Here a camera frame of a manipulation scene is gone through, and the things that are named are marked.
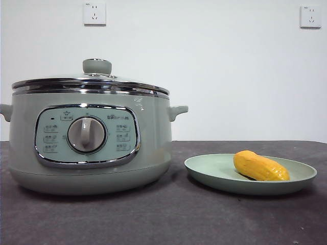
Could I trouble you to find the pale green electric steamer pot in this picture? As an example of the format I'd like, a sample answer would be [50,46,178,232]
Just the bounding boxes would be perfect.
[0,88,189,196]

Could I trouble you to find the glass lid with green knob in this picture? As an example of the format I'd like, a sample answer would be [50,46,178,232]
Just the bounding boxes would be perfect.
[11,58,170,91]

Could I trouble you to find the pale green round plate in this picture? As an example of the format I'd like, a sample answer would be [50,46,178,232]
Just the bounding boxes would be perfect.
[183,153,318,197]

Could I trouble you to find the white wall socket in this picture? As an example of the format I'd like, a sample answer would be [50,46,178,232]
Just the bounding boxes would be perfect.
[299,5,322,29]
[83,2,107,27]

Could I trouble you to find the yellow corn cob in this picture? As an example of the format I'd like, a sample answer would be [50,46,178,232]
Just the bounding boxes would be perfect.
[232,150,291,182]

